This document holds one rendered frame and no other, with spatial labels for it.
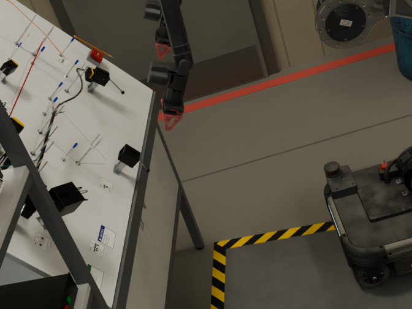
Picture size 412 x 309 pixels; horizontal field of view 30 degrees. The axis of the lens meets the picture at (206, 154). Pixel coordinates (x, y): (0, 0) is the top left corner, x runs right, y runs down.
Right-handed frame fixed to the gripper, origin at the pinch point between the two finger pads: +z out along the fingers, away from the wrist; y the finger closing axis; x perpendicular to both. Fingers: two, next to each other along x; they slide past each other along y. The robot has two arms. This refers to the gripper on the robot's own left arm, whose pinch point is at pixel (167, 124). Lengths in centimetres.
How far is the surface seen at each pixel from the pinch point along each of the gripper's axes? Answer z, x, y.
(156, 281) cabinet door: 58, 7, 13
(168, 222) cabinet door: 59, 14, -23
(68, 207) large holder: 5, -30, 45
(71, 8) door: 48, -34, -191
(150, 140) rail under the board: 24.5, 0.0, -27.1
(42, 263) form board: 18, -35, 54
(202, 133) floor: 93, 49, -151
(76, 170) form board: 15.9, -27.7, 10.9
